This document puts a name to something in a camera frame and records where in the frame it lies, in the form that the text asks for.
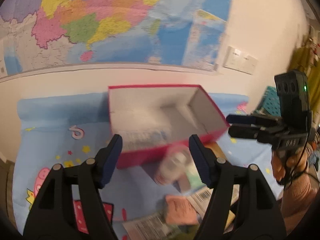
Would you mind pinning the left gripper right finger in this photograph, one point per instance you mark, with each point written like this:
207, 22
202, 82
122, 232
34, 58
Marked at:
258, 215

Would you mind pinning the pastel soft tissue pack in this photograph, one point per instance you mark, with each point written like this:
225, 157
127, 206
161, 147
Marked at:
191, 180

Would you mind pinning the white barcode label packet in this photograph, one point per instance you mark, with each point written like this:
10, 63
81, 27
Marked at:
201, 198

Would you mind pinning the teal perforated plastic basket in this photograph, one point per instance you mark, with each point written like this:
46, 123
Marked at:
269, 103

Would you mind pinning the orange right sleeve forearm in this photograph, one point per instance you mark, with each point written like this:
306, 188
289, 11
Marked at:
296, 200

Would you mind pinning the pink cardboard box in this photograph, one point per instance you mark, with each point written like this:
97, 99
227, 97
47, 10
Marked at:
183, 110

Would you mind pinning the pink hand cream sachet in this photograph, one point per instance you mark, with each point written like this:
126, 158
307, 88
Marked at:
179, 211

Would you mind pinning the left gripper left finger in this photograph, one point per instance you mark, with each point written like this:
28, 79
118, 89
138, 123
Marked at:
52, 214

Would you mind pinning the white wall switch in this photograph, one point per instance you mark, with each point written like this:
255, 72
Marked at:
247, 64

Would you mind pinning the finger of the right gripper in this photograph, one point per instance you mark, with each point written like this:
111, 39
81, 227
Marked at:
254, 120
265, 135

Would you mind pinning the right hand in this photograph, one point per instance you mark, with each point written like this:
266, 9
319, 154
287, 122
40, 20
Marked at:
297, 163

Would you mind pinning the colourful wall map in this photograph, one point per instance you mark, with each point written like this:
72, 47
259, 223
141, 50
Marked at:
41, 34

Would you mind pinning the white pump lotion bottle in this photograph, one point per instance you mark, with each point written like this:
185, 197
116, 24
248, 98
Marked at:
173, 165

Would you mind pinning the clear plastic mask packet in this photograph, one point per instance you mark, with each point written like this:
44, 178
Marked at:
143, 139

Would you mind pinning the yellow hanging garment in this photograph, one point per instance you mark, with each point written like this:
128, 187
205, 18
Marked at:
306, 58

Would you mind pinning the white wall socket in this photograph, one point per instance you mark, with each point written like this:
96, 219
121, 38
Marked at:
232, 59

